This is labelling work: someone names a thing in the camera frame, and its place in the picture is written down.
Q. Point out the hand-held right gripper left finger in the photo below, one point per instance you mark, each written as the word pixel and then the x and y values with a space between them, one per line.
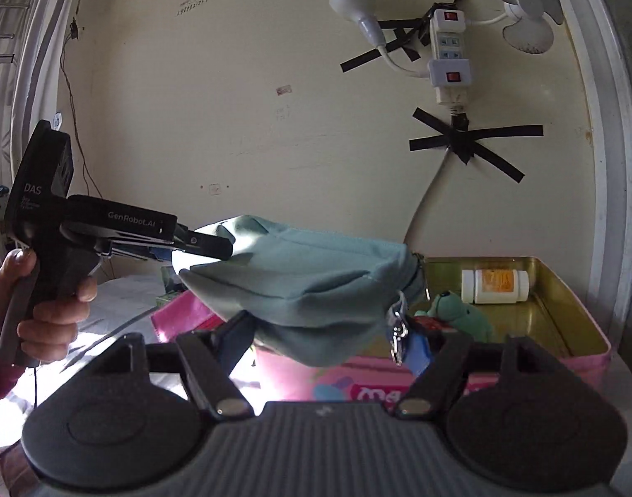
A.
pixel 237 339

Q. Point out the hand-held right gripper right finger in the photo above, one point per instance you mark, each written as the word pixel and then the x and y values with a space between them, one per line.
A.
pixel 422 354

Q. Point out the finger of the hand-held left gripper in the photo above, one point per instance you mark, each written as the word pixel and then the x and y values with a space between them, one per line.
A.
pixel 158 255
pixel 210 245

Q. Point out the green fabric pouch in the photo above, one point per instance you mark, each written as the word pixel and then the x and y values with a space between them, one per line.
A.
pixel 295 279

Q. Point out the pink tin box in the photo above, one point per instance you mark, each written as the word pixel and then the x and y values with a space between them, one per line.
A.
pixel 564 331

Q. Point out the person's left hand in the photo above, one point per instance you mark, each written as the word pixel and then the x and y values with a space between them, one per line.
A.
pixel 62 316

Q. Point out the green packet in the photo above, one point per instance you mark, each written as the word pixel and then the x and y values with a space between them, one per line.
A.
pixel 168 298

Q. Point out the green plush toy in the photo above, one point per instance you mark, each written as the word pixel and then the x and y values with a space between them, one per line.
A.
pixel 453 311

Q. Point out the striped bed sheet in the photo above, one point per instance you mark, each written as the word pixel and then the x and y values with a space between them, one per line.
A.
pixel 124 300

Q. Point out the pink plastic bag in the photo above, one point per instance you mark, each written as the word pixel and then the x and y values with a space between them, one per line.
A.
pixel 184 318

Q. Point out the white pill bottle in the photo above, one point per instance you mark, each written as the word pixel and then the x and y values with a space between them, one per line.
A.
pixel 494 286

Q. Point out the black tape cross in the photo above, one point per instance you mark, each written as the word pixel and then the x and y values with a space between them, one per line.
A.
pixel 466 142

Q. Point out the black tape strips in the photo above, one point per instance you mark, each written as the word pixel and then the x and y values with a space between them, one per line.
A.
pixel 399 41

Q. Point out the white framed frosted window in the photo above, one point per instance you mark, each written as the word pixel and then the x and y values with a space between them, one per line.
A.
pixel 619 114

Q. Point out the white power strip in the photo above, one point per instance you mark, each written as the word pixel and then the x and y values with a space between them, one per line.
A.
pixel 448 36

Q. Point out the small white gooseneck fan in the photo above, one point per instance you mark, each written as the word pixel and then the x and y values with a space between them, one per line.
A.
pixel 528 8

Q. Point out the white adhesive wall hook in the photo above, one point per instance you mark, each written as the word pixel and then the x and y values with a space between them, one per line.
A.
pixel 216 187

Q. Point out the white switch adapter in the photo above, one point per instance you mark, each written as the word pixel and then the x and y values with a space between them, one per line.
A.
pixel 449 80

